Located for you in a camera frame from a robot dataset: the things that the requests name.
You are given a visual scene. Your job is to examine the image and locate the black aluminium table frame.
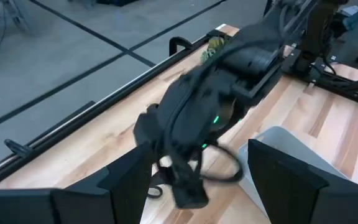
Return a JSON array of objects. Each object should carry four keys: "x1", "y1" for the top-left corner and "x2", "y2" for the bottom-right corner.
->
[{"x1": 0, "y1": 23, "x2": 358, "y2": 190}]

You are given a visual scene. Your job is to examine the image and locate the white plastic handled bin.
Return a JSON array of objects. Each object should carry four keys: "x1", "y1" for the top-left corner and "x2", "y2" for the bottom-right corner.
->
[{"x1": 237, "y1": 126, "x2": 351, "y2": 218}]

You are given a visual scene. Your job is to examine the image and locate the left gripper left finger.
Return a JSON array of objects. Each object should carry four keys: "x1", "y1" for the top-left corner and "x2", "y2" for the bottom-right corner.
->
[{"x1": 0, "y1": 143, "x2": 157, "y2": 224}]

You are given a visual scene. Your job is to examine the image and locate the potted green succulent plant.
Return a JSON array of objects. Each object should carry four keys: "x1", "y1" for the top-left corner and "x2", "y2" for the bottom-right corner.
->
[{"x1": 200, "y1": 36, "x2": 229, "y2": 65}]

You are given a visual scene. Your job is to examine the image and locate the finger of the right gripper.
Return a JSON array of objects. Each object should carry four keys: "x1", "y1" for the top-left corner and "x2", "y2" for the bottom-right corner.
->
[
  {"x1": 166, "y1": 155, "x2": 190, "y2": 209},
  {"x1": 183, "y1": 164, "x2": 210, "y2": 209}
]

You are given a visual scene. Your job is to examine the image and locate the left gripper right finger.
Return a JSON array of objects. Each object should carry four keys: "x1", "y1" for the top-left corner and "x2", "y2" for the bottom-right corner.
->
[{"x1": 247, "y1": 139, "x2": 358, "y2": 224}]

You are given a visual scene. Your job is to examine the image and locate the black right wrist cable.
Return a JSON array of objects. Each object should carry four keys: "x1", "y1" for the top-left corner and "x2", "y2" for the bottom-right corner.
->
[{"x1": 197, "y1": 142, "x2": 244, "y2": 184}]

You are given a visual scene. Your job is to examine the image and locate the black USB-C cable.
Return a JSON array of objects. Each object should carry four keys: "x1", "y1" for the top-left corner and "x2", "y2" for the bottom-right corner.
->
[{"x1": 147, "y1": 169, "x2": 175, "y2": 200}]

